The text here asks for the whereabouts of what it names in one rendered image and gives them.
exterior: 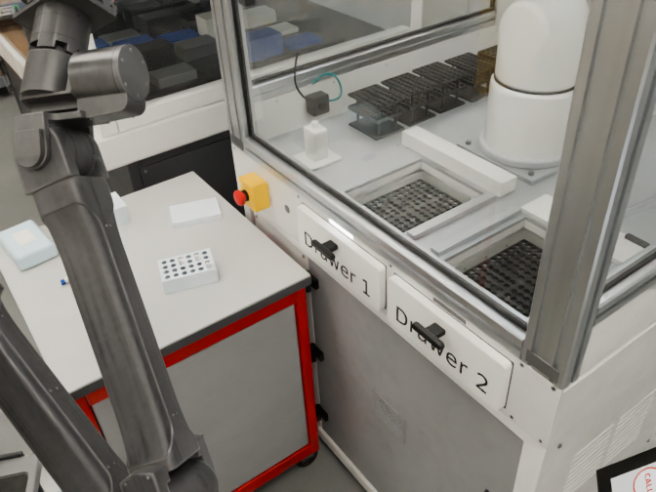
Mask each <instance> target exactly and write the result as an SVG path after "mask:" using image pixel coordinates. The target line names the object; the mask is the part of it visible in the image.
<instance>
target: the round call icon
mask: <svg viewBox="0 0 656 492"><path fill-rule="evenodd" d="M630 476H631V483H632V489H633V492H656V464H653V465H651V466H648V467H645V468H643V469H640V470H637V471H633V472H630Z"/></svg>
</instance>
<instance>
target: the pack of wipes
mask: <svg viewBox="0 0 656 492"><path fill-rule="evenodd" d="M0 245H1V247H2V248H3V249H4V250H5V252H6V253H7V254H8V255H9V256H10V258H11V259H12V260H13V261H14V263H15V264H16V265H17V266H18V267H19V269H21V270H26V269H28V268H31V267H34V266H36V265H38V264H41V263H43V262H45V261H47V260H49V259H52V258H53V257H55V256H56V255H57V254H58V251H57V248H56V245H55V243H54V242H53V241H52V240H51V239H50V237H49V236H48V235H47V234H46V233H45V232H44V231H43V230H42V229H41V228H40V227H39V226H38V225H37V224H36V223H35V222H34V221H32V220H29V221H26V222H24V223H21V224H19V225H15V226H13V227H10V228H8V229H5V230H3V231H1V232H0Z"/></svg>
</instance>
